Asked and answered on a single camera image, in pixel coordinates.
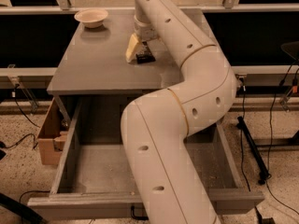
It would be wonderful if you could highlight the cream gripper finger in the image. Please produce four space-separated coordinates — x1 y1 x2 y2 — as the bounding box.
125 33 142 63

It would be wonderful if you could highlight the white bowl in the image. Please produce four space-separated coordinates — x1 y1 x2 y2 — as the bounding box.
75 8 108 29

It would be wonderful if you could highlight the black floor cable right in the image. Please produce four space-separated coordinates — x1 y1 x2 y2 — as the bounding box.
238 77 299 224

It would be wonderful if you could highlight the metal window rail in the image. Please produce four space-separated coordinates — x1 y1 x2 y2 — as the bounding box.
0 67 56 89

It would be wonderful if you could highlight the black rxbar chocolate bar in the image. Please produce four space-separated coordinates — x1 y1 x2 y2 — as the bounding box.
135 42 155 64

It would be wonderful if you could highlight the black drawer handle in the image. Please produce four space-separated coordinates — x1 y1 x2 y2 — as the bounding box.
130 205 149 221

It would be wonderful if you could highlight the black stand leg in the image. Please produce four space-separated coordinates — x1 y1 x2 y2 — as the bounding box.
237 117 270 185

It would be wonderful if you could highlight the black floor cable left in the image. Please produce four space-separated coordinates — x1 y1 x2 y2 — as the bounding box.
0 84 41 151

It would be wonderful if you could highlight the cardboard box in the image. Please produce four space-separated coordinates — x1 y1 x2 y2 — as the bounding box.
37 100 68 165

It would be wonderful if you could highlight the black object bottom left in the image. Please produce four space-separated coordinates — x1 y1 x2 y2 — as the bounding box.
0 193 47 224

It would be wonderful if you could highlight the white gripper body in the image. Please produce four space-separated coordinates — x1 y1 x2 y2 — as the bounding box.
134 15 158 41

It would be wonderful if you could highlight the black floor cable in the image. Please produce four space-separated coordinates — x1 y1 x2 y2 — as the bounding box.
0 84 41 151
238 77 299 224

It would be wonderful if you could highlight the grey cabinet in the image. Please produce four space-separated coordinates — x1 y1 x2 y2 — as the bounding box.
47 7 242 123

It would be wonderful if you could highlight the open grey top drawer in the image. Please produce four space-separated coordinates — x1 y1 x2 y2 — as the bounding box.
28 95 263 220

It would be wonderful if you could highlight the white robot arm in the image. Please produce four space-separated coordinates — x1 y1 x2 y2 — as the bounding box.
121 0 237 224

